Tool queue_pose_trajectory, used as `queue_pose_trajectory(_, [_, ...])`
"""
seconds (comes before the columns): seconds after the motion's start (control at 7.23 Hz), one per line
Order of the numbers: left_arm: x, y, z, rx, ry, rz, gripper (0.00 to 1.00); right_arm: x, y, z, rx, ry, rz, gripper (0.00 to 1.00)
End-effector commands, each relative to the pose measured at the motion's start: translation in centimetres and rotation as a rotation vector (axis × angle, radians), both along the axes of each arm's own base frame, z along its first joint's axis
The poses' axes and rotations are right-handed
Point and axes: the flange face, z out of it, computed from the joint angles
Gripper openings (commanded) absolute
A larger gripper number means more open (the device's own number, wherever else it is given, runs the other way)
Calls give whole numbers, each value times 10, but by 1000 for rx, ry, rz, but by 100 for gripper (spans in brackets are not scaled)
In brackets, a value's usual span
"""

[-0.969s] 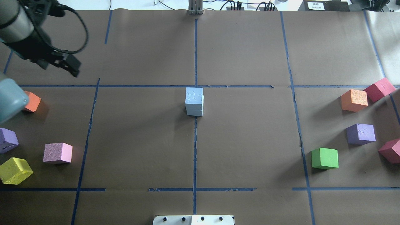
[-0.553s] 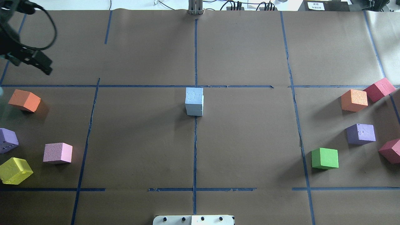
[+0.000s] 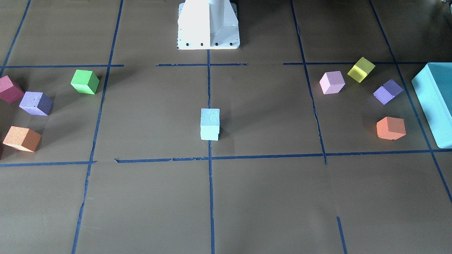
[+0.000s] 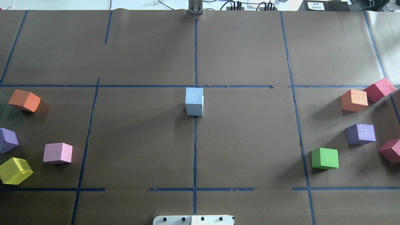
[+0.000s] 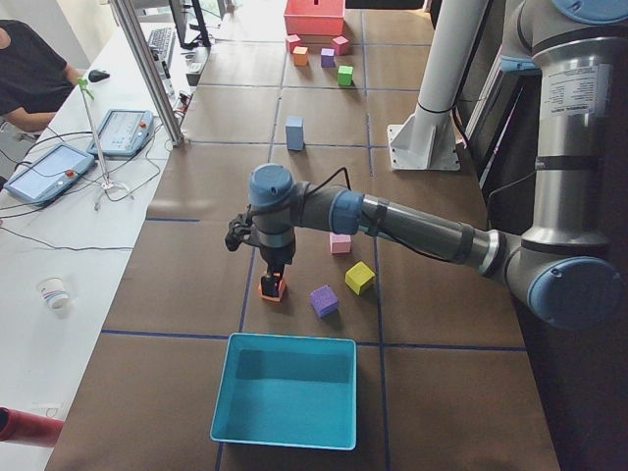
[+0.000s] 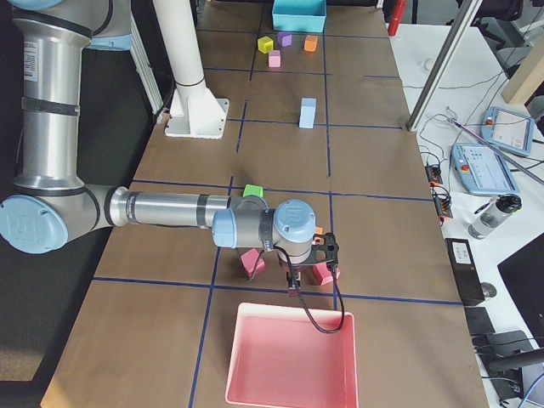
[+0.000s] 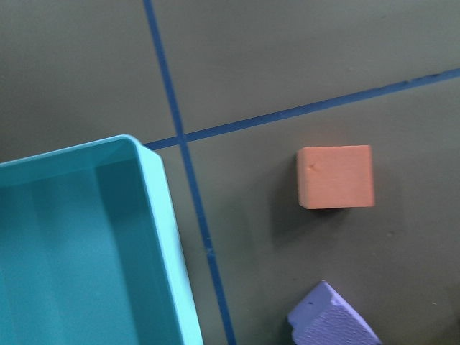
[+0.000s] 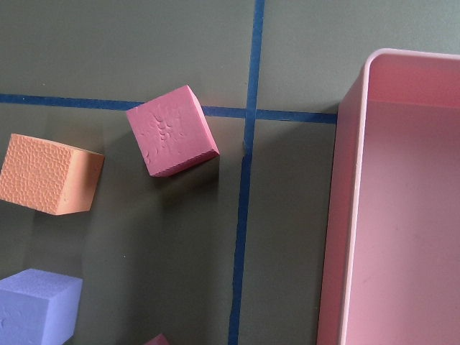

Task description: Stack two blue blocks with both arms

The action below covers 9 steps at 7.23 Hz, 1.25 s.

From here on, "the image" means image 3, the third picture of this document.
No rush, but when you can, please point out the light blue block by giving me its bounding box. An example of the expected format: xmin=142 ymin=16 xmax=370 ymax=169
xmin=200 ymin=126 xmax=220 ymax=140
xmin=200 ymin=108 xmax=220 ymax=129

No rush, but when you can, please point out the brown paper table cover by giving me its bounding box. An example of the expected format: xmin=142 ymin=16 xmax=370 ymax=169
xmin=1 ymin=0 xmax=451 ymax=254

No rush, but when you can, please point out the pink foam block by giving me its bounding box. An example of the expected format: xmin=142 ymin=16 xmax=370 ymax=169
xmin=319 ymin=71 xmax=346 ymax=95

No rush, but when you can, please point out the yellow foam block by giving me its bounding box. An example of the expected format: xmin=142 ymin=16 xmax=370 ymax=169
xmin=347 ymin=57 xmax=375 ymax=83

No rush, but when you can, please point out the green foam block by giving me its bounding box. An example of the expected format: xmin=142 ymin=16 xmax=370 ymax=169
xmin=70 ymin=69 xmax=100 ymax=95

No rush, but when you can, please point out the orange block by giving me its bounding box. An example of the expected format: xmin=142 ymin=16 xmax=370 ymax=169
xmin=376 ymin=117 xmax=406 ymax=140
xmin=2 ymin=126 xmax=42 ymax=152

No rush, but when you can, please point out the teal plastic bin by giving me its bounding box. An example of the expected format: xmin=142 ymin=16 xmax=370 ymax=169
xmin=412 ymin=62 xmax=452 ymax=149

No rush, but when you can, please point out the crimson block near purple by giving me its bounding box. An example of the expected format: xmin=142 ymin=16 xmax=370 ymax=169
xmin=0 ymin=75 xmax=25 ymax=103

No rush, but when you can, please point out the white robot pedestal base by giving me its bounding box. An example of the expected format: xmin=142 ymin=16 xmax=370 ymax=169
xmin=177 ymin=0 xmax=240 ymax=50

